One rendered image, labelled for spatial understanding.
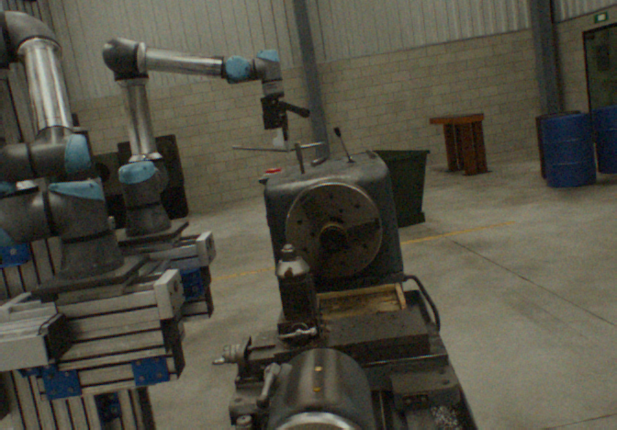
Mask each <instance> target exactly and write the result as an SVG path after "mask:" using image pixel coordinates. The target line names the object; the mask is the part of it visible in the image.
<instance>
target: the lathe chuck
mask: <svg viewBox="0 0 617 430"><path fill-rule="evenodd" d="M333 181H337V182H333ZM338 182H342V183H338ZM307 192H308V193H309V194H310V195H311V196H312V197H313V198H314V200H315V201H316V202H317V203H318V204H319V205H320V207H321V208H322V209H323V210H324V212H325V213H326V214H327V215H328V216H329V217H330V218H332V217H334V218H338V219H341V220H342V221H343V222H344V223H348V222H354V221H364V220H370V219H375V218H379V223H380V229H379V230H377V232H375V233H369V234H364V236H361V237H355V238H354V239H352V240H348V243H347V244H346V245H345V246H344V247H343V249H342V250H341V251H339V252H337V253H333V254H332V257H331V260H330V262H329V263H328V265H327V268H326V271H325V273H324V274H323V277H347V276H350V275H352V274H354V273H356V272H358V271H360V270H362V269H363V268H364V267H366V266H367V265H368V264H369V263H370V262H371V261H372V260H373V258H374V257H375V256H376V253H377V251H378V249H379V247H380V244H381V241H382V235H383V229H382V221H381V218H380V214H379V211H378V209H377V206H376V204H375V202H374V201H373V200H372V198H371V197H370V196H369V195H368V194H367V193H366V192H365V191H364V190H363V189H361V188H360V187H359V186H357V185H355V184H352V183H350V182H345V181H342V180H326V181H321V182H319V183H316V184H314V185H312V186H310V187H308V188H306V189H305V190H304V191H303V192H302V193H301V194H300V195H299V196H298V197H297V198H296V200H295V201H294V203H293V205H292V207H291V209H290V211H289V212H288V215H287V218H286V242H287V244H291V245H292V246H293V247H296V248H297V254H298V256H300V257H301V258H302V259H303V260H304V261H305V262H306V263H307V264H308V266H309V271H310V272H312V269H313V267H314V265H315V262H316V259H317V257H318V254H319V251H320V248H321V245H320V243H319V239H318V234H319V231H320V230H319V229H318V227H317V226H316V223H315V222H314V221H313V220H312V219H311V218H310V216H309V214H308V213H307V212H306V211H305V210H304V208H303V207H302V206H301V204H302V203H301V201H300V200H299V199H300V198H301V197H303V196H304V195H305V194H306V193H307Z"/></svg>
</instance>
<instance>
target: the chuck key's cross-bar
mask: <svg viewBox="0 0 617 430"><path fill-rule="evenodd" d="M323 144H326V143H325V141H321V142H316V143H311V144H306V145H301V146H300V148H301V149H305V148H309V147H314V146H319V145H323ZM231 148H232V149H245V150H258V151H272V152H286V149H280V148H267V147H253V146H239V145H231Z"/></svg>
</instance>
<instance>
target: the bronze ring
mask: <svg viewBox="0 0 617 430"><path fill-rule="evenodd" d="M329 233H336V234H338V235H339V236H340V240H339V241H337V242H335V243H332V242H329V241H328V240H327V239H326V236H327V235H328V234H329ZM318 239H319V243H320V245H321V247H322V248H323V249H324V250H325V251H326V252H329V253H337V252H339V251H341V250H342V249H343V247H344V246H345V245H346V244H347V243H348V240H349V233H348V231H346V229H345V228H344V227H343V226H342V225H341V224H340V223H338V222H328V223H326V224H324V225H323V226H322V227H321V228H320V231H319V234H318Z"/></svg>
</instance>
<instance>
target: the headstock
mask: <svg viewBox="0 0 617 430"><path fill-rule="evenodd" d="M374 153H375V152H374ZM375 154H376V158H375V159H373V158H371V157H370V155H369V154H368V153H359V154H354V155H350V156H351V157H352V159H353V160H354V161H355V162H351V163H346V161H349V159H348V156H341V157H335V158H330V159H327V160H326V161H324V162H322V163H320V164H317V165H315V166H311V165H310V162H305V163H303V165H304V168H305V174H304V175H302V174H301V172H300V166H299V164H290V165H286V166H283V167H282V169H285V170H284V172H283V173H282V174H279V175H275V176H273V177H272V178H270V179H269V180H268V181H267V183H266V186H265V189H264V203H265V208H266V219H267V225H268V226H269V231H270V236H271V242H272V247H273V253H274V259H275V269H276V267H277V265H278V263H279V260H281V259H282V258H281V253H280V251H281V250H282V249H284V246H285V245H286V244H287V242H286V218H287V215H288V212H289V211H290V209H291V207H292V205H293V203H294V201H295V200H296V198H297V196H298V195H299V194H300V193H301V192H302V191H303V190H304V189H305V188H307V187H308V186H310V185H312V184H314V183H316V182H319V181H321V180H325V179H341V180H346V181H350V182H353V183H355V184H356V185H358V186H360V187H361V188H363V189H364V190H365V191H366V192H367V193H368V194H369V195H370V196H371V198H372V199H373V200H374V202H375V204H376V206H377V209H378V211H379V214H380V218H381V221H382V229H383V235H382V241H381V244H380V247H379V249H378V251H377V253H376V256H375V257H374V258H373V260H372V261H371V262H370V263H369V264H368V265H367V266H366V267H364V268H363V269H362V270H360V271H358V272H356V273H354V274H352V275H350V276H347V277H323V275H322V274H320V273H317V272H314V271H312V272H310V271H308V273H312V274H313V279H314V285H316V284H322V283H329V282H335V281H343V280H350V279H357V278H363V277H375V276H382V275H388V274H395V273H398V272H401V271H402V270H403V268H404V264H403V258H402V252H401V246H400V240H399V234H398V223H397V217H396V211H395V205H394V199H393V193H392V186H391V181H390V173H389V169H388V167H387V165H386V164H385V163H384V161H383V160H382V159H381V158H380V156H379V155H378V154H377V153H375ZM368 161H370V162H371V163H367V162H368ZM358 164H361V165H358ZM352 165H353V166H352ZM350 166H352V167H350ZM389 212H390V213H389ZM280 224H281V225H280ZM282 225H283V226H282ZM383 236H384V237H383ZM394 256H395V257H394ZM390 260H391V261H390ZM390 263H391V264H390Z"/></svg>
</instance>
